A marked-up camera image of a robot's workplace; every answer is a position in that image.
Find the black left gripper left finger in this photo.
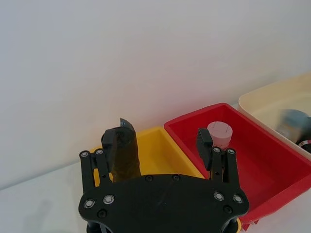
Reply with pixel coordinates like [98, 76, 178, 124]
[79, 128, 118, 195]

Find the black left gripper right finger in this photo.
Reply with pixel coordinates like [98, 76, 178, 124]
[196, 128, 242, 193]

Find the dark olive packet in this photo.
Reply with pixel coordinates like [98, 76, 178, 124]
[111, 117, 142, 183]

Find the white plastic cylinder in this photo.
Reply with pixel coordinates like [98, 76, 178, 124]
[207, 121, 234, 150]

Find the yellow plastic bin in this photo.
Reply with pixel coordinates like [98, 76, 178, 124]
[88, 126, 242, 233]

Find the red plastic bin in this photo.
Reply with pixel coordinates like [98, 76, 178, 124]
[163, 102, 311, 232]

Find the cream plastic bin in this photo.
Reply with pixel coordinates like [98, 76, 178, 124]
[238, 72, 311, 161]

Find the blue-grey round object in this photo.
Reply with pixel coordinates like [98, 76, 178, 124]
[275, 108, 307, 142]

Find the black object with red mark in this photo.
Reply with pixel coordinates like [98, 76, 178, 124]
[294, 137, 311, 154]

